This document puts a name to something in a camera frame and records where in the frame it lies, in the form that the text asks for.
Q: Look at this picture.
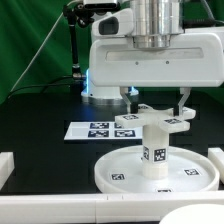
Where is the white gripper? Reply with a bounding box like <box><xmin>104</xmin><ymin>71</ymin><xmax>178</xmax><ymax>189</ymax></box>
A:
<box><xmin>89</xmin><ymin>27</ymin><xmax>224</xmax><ymax>116</ymax></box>

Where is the white cross-shaped table base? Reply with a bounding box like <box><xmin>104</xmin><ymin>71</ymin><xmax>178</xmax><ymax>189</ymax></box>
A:
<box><xmin>115</xmin><ymin>106</ymin><xmax>196</xmax><ymax>133</ymax></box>

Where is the white round table top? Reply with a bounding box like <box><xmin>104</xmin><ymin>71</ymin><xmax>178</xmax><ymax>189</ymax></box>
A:
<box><xmin>94</xmin><ymin>145</ymin><xmax>220</xmax><ymax>193</ymax></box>

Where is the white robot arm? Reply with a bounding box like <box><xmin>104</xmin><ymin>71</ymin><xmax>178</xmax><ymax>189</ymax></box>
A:
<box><xmin>83</xmin><ymin>0</ymin><xmax>224</xmax><ymax>115</ymax></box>

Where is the white marker sheet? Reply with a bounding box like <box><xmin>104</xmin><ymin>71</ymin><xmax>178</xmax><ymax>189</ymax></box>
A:
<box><xmin>64</xmin><ymin>122</ymin><xmax>142</xmax><ymax>141</ymax></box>

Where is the white right barrier block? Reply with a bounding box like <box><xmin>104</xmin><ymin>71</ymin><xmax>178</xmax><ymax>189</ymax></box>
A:
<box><xmin>208</xmin><ymin>147</ymin><xmax>224</xmax><ymax>184</ymax></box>

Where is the white barrier block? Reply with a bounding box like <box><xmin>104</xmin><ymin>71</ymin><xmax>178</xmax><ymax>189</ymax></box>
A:
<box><xmin>208</xmin><ymin>147</ymin><xmax>224</xmax><ymax>184</ymax></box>
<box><xmin>0</xmin><ymin>152</ymin><xmax>15</xmax><ymax>190</ymax></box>

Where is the white disc bottom corner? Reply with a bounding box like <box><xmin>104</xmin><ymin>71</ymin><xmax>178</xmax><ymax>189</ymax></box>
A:
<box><xmin>159</xmin><ymin>204</ymin><xmax>224</xmax><ymax>224</ymax></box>

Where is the white left barrier block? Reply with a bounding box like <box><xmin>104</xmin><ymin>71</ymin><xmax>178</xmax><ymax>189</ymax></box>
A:
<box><xmin>0</xmin><ymin>152</ymin><xmax>15</xmax><ymax>190</ymax></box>

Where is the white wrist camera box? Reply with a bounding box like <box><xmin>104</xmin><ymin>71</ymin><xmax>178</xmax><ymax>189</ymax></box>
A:
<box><xmin>91</xmin><ymin>8</ymin><xmax>134</xmax><ymax>40</ymax></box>

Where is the grey camera on mount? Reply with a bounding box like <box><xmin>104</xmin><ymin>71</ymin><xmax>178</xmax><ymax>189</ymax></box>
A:
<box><xmin>83</xmin><ymin>0</ymin><xmax>119</xmax><ymax>11</ymax></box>

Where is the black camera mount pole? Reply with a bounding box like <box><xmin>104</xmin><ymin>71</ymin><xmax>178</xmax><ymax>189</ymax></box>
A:
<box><xmin>63</xmin><ymin>3</ymin><xmax>94</xmax><ymax>80</ymax></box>

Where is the black cable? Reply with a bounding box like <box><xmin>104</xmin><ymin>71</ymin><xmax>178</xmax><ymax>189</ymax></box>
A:
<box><xmin>6</xmin><ymin>75</ymin><xmax>84</xmax><ymax>100</ymax></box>

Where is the white front barrier rail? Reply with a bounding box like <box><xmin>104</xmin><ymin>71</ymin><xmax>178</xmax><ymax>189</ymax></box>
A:
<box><xmin>0</xmin><ymin>190</ymin><xmax>224</xmax><ymax>224</ymax></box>

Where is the white cable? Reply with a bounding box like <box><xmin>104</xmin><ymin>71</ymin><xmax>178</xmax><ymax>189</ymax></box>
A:
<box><xmin>11</xmin><ymin>0</ymin><xmax>81</xmax><ymax>92</ymax></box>

